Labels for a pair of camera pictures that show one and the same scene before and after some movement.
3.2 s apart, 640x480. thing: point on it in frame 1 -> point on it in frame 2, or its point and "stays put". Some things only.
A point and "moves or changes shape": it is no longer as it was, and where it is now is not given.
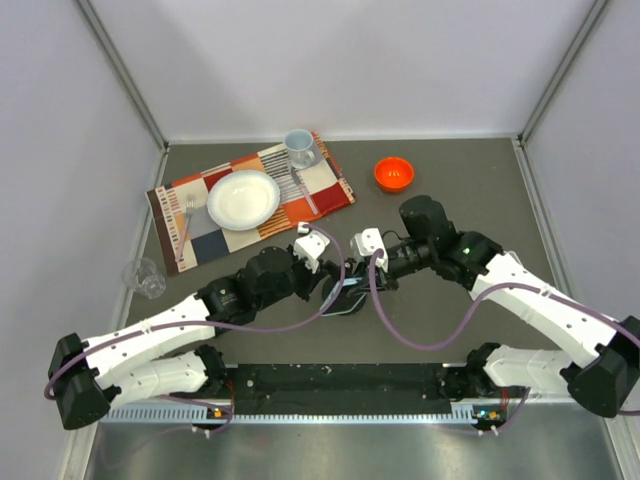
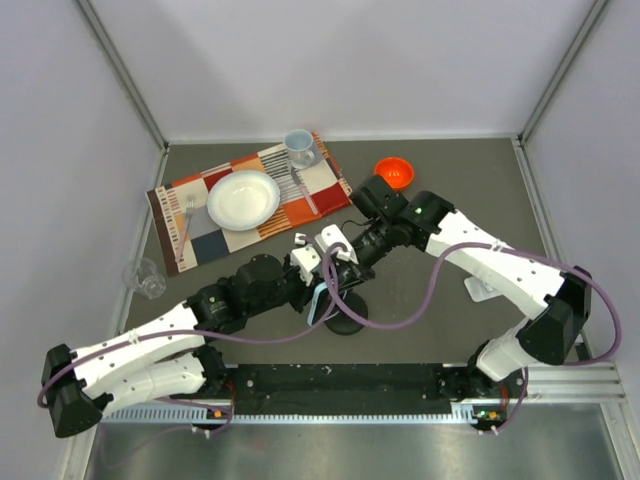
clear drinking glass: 143,277 stays put
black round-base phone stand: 349,264 moves or changes shape
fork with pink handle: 190,209 stays put
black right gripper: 387,281 -> 349,274
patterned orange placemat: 187,232 stays put
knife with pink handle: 310,202 stays put
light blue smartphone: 346,299 moves or changes shape
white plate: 243,200 stays put
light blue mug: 299,142 stays put
